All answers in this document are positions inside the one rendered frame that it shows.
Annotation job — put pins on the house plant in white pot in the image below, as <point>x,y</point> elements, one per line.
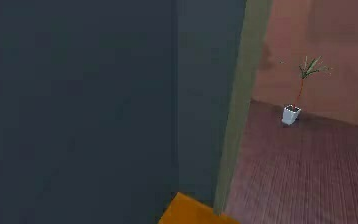
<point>290,114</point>

